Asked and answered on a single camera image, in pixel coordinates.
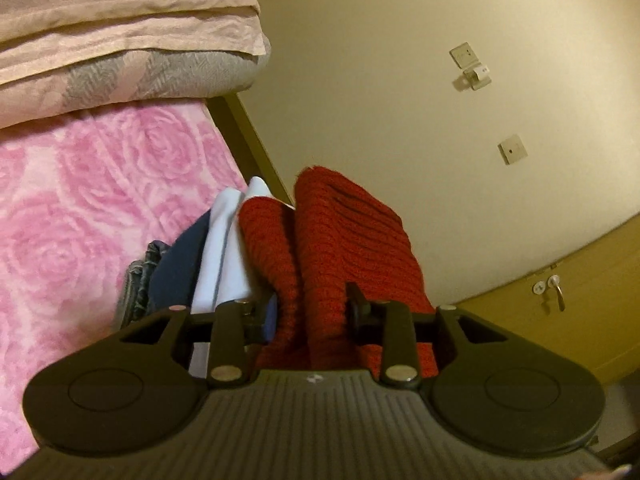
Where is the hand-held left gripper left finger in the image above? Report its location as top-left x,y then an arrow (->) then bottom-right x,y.
120,299 -> 279,389

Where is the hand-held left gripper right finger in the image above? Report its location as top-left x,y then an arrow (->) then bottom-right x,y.
346,282 -> 506,389

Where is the red knitted sweater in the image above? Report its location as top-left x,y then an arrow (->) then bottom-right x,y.
239,165 -> 440,381

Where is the folded white garment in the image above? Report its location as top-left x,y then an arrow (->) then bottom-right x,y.
189,176 -> 277,377

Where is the pink floral blanket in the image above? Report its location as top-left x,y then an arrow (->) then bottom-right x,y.
0,100 -> 251,466

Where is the yellow wooden door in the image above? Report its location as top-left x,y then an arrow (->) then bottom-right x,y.
457,230 -> 640,387

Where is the grey herringbone blanket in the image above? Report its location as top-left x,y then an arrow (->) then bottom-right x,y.
64,39 -> 272,107

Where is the white plug adapter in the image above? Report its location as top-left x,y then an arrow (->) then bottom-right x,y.
462,62 -> 492,91

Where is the folded beige quilt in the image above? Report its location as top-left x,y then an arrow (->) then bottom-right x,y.
0,0 -> 267,128

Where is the wooden bed frame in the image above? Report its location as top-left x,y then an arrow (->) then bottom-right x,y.
207,91 -> 296,206

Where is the metal door handle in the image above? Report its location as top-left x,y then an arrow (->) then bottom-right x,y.
547,275 -> 567,313

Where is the white wall socket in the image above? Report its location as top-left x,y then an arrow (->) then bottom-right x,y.
449,42 -> 475,68

